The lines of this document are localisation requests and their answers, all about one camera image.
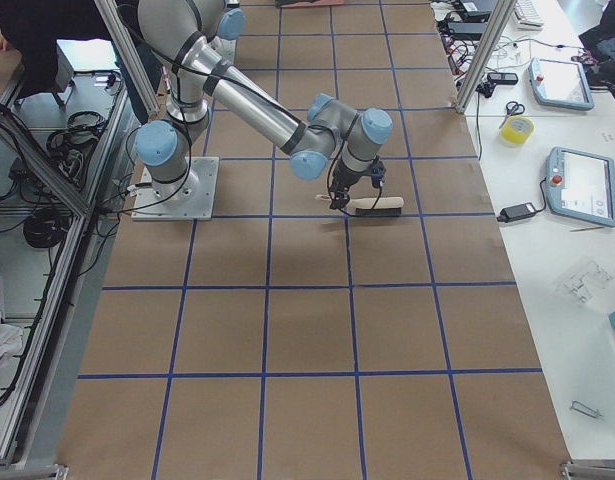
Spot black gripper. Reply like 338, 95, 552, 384
329, 164, 366, 209

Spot beige hand brush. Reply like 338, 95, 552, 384
315, 194, 404, 217

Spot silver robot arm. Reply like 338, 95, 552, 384
137, 1, 393, 210

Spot small black power brick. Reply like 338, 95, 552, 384
497, 202, 538, 223

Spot yellow tape roll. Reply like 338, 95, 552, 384
500, 115, 535, 146

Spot near blue teach pendant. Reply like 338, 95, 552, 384
545, 147, 615, 228

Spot blue teach pendant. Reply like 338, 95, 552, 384
545, 147, 615, 228
528, 58, 595, 111

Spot far blue teach pendant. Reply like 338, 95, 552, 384
528, 58, 595, 111

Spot clear plastic bag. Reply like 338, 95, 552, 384
555, 257, 614, 308

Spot person in black shirt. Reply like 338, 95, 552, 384
0, 1, 161, 124

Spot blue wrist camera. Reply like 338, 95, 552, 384
368, 156, 386, 190

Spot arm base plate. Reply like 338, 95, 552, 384
131, 156, 219, 221

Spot black handled scissors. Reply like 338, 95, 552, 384
499, 100, 526, 129

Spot aluminium frame post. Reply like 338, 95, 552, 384
455, 0, 515, 114

